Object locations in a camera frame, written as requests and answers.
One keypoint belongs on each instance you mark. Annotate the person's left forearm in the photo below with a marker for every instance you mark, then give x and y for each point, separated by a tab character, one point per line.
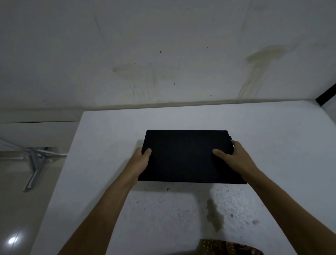
98	218

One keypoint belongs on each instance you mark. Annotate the patterned brown clothing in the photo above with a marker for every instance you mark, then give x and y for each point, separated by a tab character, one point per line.
223	247

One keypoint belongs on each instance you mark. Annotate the black box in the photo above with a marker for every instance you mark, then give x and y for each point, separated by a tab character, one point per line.
186	156

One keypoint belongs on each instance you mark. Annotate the person's left thumb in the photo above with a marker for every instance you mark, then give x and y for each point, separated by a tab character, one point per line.
147	154

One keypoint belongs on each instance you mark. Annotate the grey metal stand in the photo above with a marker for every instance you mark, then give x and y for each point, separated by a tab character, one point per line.
32	164

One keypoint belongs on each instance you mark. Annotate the person's right hand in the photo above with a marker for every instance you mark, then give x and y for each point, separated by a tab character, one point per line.
240	160

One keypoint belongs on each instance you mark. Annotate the person's right thumb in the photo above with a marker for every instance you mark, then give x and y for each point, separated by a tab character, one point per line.
220	153

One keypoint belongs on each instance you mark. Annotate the person's right forearm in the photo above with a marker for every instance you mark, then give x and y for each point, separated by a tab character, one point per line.
291	215

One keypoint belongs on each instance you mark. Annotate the black wall strip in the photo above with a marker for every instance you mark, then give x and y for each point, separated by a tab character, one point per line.
326	95

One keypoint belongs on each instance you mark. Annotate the person's left hand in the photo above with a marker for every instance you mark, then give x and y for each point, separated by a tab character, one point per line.
136	164

